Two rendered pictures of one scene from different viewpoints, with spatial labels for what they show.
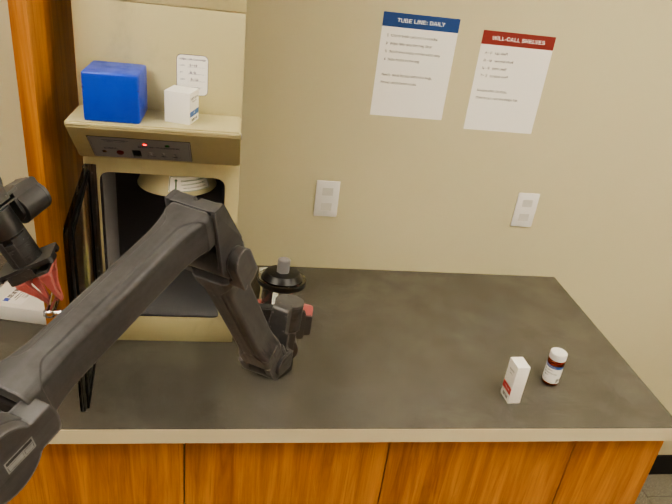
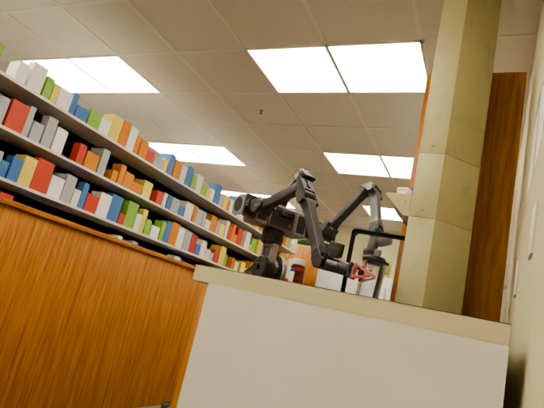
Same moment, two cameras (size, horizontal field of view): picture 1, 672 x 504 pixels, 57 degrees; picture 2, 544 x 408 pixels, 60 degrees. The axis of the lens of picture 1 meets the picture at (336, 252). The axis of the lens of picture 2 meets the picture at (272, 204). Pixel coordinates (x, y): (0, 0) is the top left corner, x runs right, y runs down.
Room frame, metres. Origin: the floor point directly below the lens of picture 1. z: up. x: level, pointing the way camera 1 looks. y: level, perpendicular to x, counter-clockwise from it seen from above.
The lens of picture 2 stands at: (1.98, -1.70, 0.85)
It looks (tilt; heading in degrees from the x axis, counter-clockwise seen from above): 13 degrees up; 127
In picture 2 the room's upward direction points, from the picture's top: 13 degrees clockwise
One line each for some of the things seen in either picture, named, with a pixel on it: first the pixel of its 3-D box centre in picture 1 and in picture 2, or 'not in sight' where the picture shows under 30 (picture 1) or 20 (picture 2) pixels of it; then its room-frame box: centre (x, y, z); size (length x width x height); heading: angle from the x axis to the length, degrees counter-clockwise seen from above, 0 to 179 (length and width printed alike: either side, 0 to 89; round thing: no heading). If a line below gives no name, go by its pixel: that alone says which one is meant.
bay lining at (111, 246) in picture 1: (170, 225); not in sight; (1.35, 0.41, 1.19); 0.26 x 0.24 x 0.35; 100
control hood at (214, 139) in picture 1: (158, 143); (402, 214); (1.17, 0.37, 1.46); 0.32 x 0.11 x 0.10; 100
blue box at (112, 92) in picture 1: (116, 91); not in sight; (1.16, 0.45, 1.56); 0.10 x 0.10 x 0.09; 10
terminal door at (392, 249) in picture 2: (84, 286); (375, 271); (1.04, 0.49, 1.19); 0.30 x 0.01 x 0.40; 17
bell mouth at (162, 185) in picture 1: (177, 171); not in sight; (1.33, 0.38, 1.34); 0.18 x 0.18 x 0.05
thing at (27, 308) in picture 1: (25, 301); not in sight; (1.29, 0.76, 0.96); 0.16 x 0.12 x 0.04; 89
